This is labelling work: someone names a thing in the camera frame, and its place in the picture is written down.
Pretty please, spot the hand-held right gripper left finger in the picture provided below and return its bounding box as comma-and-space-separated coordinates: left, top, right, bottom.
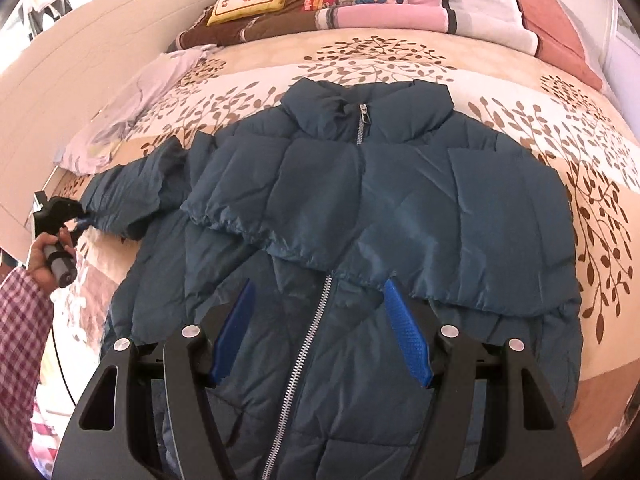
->
59, 279, 257, 480

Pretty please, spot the brown blanket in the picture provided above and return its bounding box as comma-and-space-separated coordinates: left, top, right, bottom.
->
177, 0, 351, 54

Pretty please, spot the person's left forearm checked sleeve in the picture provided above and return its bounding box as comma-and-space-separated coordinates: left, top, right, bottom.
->
0, 265, 57, 403

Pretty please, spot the pale lilac crumpled cloth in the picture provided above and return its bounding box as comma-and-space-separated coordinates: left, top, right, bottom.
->
52, 49, 217, 177

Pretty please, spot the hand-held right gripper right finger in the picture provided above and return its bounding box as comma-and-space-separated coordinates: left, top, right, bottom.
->
382, 277, 584, 480

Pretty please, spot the person's left hand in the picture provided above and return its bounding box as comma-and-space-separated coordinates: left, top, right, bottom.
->
25, 227, 76, 291

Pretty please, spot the rust pink pillow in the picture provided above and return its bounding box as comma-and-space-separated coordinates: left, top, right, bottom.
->
500, 0, 607, 93

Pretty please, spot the cream leaf print blanket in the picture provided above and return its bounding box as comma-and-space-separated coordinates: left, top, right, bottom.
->
50, 25, 640, 461

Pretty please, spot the dark teal puffer jacket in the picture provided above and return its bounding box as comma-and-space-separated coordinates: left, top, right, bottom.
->
80, 77, 585, 480

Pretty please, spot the thin black cable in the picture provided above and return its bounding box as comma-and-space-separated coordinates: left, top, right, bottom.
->
47, 327, 77, 413

